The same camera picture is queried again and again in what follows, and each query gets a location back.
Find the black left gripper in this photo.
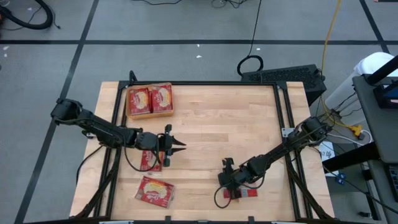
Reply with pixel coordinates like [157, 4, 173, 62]
[147, 124, 187, 167]

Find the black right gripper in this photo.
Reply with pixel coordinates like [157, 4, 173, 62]
[217, 157, 259, 200]

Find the red popcorn bag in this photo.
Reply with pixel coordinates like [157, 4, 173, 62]
[134, 175, 176, 209]
[139, 150, 165, 172]
[223, 187, 259, 200]
[127, 87, 152, 116]
[150, 84, 174, 114]

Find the white paper sheet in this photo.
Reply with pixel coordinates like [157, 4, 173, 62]
[318, 141, 336, 169]

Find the black desk beam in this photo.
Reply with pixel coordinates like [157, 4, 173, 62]
[322, 141, 382, 174]

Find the black perforated computer case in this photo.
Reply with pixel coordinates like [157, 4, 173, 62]
[241, 63, 328, 107]

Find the yellow power plug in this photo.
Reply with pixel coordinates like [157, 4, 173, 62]
[347, 124, 364, 141]

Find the grey desk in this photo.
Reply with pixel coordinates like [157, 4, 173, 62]
[352, 73, 398, 165]

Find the black keyboard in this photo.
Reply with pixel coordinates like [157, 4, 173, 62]
[385, 164, 398, 203]

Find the black and blue device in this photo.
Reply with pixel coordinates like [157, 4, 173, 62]
[372, 83, 398, 110]

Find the white round bin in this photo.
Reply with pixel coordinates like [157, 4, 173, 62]
[324, 52, 396, 110]

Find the black pole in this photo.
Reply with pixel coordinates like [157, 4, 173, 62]
[366, 55, 398, 85]

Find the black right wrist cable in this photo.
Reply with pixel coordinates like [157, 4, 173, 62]
[213, 183, 237, 209]

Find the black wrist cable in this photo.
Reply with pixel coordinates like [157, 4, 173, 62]
[213, 183, 237, 209]
[123, 144, 164, 172]

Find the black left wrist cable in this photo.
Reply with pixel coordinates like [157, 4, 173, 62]
[123, 144, 164, 172]

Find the black arm base cable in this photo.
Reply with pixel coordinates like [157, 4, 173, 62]
[75, 143, 105, 185]

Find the black coiled cable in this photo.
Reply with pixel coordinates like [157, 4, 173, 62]
[236, 0, 264, 77]

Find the white cable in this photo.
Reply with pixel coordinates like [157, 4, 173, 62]
[326, 129, 373, 147]

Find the black floor cable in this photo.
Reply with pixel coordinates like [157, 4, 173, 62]
[323, 164, 398, 215]

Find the black vacuum hose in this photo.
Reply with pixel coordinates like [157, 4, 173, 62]
[0, 0, 54, 31]

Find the yellow cable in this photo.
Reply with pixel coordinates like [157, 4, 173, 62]
[320, 0, 343, 125]

